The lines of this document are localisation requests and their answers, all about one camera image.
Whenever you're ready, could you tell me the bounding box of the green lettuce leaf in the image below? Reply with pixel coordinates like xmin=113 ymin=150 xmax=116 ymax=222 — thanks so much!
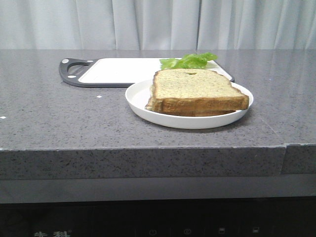
xmin=159 ymin=52 xmax=218 ymax=70

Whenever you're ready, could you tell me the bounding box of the black appliance control panel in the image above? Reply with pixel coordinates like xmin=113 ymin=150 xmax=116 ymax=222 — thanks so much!
xmin=0 ymin=197 xmax=316 ymax=237

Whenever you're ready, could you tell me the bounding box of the bread slice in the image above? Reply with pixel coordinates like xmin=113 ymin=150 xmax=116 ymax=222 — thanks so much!
xmin=145 ymin=69 xmax=249 ymax=113
xmin=158 ymin=110 xmax=235 ymax=117

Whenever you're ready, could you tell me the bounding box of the white cutting board grey rim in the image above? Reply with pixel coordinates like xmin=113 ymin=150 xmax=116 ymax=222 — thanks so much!
xmin=58 ymin=57 xmax=236 ymax=88

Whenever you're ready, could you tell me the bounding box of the white round plate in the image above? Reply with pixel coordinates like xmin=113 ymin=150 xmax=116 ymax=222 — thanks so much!
xmin=125 ymin=80 xmax=248 ymax=129

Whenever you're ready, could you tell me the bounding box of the grey-white curtain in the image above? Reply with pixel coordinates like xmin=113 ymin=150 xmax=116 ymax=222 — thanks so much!
xmin=0 ymin=0 xmax=316 ymax=50

